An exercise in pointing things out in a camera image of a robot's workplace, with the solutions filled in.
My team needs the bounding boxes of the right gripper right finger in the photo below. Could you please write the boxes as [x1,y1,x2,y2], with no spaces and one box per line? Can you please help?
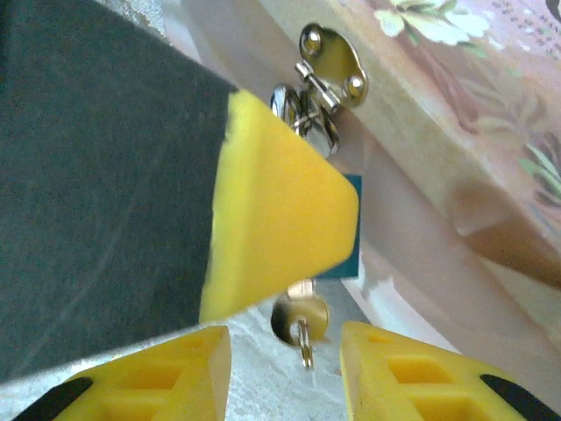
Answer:
[339,320,561,421]

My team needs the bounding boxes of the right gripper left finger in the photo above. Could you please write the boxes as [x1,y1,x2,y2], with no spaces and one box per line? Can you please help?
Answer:
[12,325,232,421]

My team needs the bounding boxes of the small metal key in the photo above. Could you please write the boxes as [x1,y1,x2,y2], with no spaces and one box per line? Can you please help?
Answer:
[270,280,330,348]

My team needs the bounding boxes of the pink book-shaped box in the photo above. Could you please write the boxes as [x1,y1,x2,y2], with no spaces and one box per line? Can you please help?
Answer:
[161,0,561,396]

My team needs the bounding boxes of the silver box hasp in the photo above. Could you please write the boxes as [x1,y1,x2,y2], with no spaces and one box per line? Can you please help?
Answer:
[294,22,369,116]

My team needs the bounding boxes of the silver key ring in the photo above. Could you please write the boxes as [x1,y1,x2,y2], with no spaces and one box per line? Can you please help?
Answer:
[296,318,315,371]

